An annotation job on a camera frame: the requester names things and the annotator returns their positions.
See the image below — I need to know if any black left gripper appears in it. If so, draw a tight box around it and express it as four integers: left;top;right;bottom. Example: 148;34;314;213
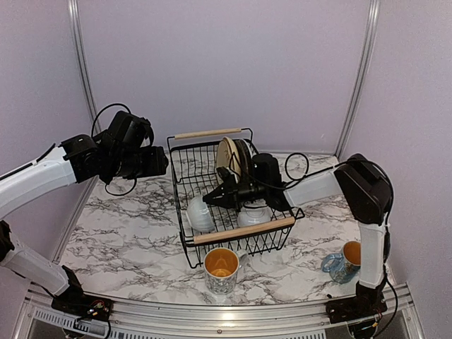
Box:
107;145;169;179

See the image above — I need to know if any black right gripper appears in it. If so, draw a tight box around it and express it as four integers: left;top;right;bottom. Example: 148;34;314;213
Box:
204;174;268;211

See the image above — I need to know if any black wire dish rack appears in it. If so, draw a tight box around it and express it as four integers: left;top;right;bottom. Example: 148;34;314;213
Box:
167;128;304;268

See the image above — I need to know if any white bowl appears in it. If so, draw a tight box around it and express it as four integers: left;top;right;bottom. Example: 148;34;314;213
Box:
237;206;271;227
186;195;215;232

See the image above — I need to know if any cream gold rimmed plate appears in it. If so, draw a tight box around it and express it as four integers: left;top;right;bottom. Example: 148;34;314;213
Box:
215;136;242;182

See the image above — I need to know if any grey reindeer plate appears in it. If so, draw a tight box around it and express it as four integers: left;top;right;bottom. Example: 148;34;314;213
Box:
234;139;252;174

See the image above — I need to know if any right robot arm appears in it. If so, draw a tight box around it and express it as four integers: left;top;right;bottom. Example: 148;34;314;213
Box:
217;171;389;316

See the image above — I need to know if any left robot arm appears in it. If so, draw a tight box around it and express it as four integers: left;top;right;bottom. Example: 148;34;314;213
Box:
1;111;169;314

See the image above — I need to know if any patterned mug yellow inside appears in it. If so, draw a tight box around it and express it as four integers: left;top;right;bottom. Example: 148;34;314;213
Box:
203;247;249;295

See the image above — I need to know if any blue mug yellow inside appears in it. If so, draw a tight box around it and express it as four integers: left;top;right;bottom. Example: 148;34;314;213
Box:
321;241;361;284

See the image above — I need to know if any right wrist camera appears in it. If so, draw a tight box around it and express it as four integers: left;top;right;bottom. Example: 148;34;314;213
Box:
216;167;239;184

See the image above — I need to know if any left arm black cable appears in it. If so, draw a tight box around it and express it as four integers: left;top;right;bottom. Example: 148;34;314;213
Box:
90;102;138;197

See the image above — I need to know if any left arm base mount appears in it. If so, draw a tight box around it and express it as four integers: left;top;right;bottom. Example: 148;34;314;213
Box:
51;295;112;321

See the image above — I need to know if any left aluminium frame post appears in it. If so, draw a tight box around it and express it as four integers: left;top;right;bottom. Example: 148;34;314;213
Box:
68;0;97;121

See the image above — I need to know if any aluminium frame post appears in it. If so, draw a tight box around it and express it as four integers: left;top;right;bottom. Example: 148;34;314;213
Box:
334;0;381;159
68;0;97;121

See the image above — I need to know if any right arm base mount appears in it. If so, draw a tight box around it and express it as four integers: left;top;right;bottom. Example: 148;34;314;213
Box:
326;297;388;323

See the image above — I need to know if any front aluminium rail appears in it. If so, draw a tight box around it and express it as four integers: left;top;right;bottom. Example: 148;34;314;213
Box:
12;285;425;338

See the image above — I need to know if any right aluminium frame post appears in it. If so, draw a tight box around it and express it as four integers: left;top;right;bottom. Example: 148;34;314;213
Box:
334;0;381;159

